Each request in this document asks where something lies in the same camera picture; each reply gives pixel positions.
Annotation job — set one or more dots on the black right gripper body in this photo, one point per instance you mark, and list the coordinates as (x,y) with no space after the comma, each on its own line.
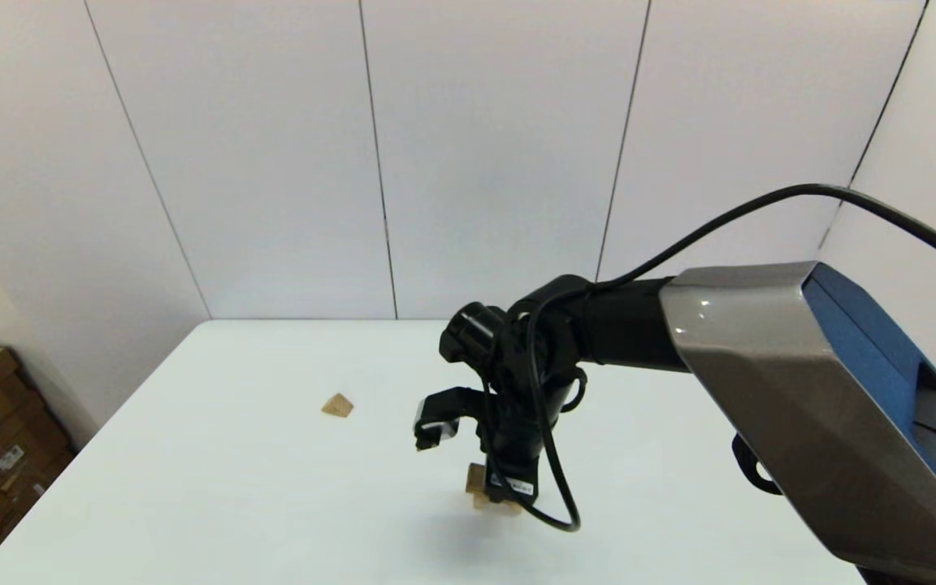
(513,447)

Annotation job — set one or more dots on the rectangular wooden building block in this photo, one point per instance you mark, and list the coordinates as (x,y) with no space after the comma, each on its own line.
(476,478)

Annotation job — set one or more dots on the arched wooden building block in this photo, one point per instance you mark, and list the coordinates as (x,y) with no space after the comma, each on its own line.
(500,508)

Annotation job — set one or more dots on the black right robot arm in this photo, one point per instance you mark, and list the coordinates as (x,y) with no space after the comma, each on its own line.
(760,366)

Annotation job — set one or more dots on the triangular wooden building block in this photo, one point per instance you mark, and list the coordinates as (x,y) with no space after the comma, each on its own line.
(338,406)

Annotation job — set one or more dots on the labelled brown cardboard box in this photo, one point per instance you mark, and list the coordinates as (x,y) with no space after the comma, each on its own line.
(5,487)

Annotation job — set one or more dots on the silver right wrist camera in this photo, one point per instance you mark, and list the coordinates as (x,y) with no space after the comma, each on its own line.
(435,431)

